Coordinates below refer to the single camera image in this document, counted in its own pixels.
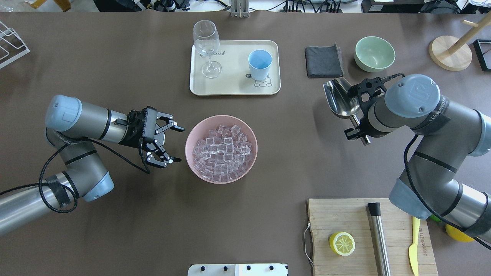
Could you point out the green lime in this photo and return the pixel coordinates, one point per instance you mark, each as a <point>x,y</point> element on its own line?
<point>434,218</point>

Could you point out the white wire cup rack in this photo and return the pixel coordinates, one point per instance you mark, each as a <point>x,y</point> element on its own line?
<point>12,46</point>

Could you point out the ice cubes pile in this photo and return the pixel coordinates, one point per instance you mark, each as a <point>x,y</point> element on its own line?
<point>224,155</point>

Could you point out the metal ice scoop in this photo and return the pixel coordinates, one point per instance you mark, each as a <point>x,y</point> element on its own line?
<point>343,106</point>

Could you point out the yellow plastic knife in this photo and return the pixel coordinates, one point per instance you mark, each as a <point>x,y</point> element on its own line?
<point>413,249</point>

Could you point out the half lemon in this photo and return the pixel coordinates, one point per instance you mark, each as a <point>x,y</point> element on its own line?
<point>342,243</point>

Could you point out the clear wine glass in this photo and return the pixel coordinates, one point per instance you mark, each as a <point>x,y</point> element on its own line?
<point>206,42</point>

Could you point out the black glass rack tray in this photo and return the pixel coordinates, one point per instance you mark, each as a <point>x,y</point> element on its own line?
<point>482,48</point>

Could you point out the wooden cup stand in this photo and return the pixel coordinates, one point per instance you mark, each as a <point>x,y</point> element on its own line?
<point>453,53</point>

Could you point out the metal muddler bar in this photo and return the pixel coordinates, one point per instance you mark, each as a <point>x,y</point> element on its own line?
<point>374,209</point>

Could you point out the grey folded cloth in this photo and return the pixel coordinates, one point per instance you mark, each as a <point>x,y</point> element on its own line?
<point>323,61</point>

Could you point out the blue plastic cup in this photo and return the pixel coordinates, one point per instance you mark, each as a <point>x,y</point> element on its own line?
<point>259,62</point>

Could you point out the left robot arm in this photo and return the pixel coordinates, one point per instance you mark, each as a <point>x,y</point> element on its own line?
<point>73,128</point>

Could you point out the green bowl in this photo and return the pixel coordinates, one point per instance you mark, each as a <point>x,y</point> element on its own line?
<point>374,54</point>

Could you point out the pink bowl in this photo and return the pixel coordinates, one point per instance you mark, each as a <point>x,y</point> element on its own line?
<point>201,129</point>

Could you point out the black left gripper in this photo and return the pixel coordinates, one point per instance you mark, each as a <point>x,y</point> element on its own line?
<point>132,139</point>

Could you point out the yellow lemon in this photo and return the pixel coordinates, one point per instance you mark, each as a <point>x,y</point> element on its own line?
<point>457,235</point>

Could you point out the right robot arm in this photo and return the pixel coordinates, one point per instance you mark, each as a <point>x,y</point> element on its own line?
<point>450,132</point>

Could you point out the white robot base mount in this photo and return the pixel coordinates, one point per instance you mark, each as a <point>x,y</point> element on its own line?
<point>239,269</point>

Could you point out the cream serving tray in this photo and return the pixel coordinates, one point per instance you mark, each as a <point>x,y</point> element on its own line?
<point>235,78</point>

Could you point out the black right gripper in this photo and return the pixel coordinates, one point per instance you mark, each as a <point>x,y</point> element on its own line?
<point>364,121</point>

